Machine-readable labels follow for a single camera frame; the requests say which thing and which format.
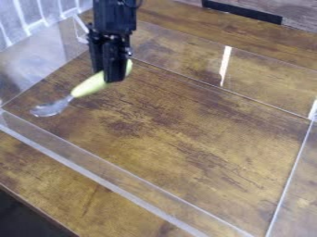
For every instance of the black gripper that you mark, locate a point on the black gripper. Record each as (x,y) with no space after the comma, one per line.
(114,23)

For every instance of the black bar in background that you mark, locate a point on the black bar in background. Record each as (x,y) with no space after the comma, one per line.
(241,11)

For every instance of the clear acrylic enclosure wall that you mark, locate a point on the clear acrylic enclosure wall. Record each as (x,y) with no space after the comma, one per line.
(193,138)

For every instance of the green handled metal spoon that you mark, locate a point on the green handled metal spoon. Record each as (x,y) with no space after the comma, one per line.
(90,86)

